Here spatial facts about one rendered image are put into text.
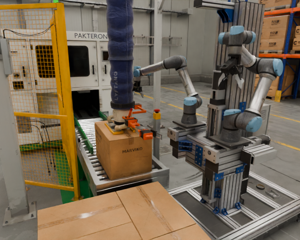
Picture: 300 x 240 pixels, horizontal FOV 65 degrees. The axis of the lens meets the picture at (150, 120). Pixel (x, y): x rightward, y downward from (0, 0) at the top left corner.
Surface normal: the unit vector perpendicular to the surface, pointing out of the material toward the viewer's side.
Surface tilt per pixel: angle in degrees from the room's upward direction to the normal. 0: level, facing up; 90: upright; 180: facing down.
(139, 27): 90
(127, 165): 90
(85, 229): 0
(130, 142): 90
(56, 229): 0
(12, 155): 90
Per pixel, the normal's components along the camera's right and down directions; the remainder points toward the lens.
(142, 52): 0.49, 0.25
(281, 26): -0.87, 0.13
